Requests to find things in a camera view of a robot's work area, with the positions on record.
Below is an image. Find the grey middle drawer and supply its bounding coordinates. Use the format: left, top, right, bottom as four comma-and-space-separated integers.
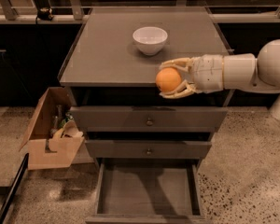
85, 140, 211, 160

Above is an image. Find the white ceramic bowl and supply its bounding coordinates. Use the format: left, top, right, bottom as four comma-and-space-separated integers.
133, 26, 168, 56

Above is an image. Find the black bar on floor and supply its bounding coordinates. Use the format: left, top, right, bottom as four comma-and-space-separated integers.
0, 153, 29, 224

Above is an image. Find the brass top drawer knob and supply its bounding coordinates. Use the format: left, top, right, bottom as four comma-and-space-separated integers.
146, 118, 154, 126

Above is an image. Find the small black device on ledge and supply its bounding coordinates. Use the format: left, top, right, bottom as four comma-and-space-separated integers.
37, 7, 53, 21

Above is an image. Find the grey drawer cabinet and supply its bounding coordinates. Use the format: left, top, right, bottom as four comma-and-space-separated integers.
57, 6, 246, 161

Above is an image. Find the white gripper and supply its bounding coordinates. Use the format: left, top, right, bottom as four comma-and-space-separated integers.
159, 55, 223, 99

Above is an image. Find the green bottle in box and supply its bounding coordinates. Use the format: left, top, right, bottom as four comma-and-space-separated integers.
59, 112, 74, 128

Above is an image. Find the grey top drawer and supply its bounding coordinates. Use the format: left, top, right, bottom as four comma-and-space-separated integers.
70, 106, 227, 133

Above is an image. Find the grey open bottom drawer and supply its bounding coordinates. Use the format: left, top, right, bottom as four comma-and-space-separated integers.
86, 159, 209, 224

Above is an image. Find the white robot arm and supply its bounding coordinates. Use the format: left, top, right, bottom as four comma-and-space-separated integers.
156, 39, 280, 119

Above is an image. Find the orange fruit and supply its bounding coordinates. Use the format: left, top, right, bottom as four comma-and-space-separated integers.
156, 67, 182, 92

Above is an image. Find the brown cardboard box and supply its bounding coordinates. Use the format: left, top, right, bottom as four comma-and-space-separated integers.
20, 87, 84, 170

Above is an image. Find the crumpled paper in box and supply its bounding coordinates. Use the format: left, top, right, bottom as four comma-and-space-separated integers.
52, 120, 83, 139

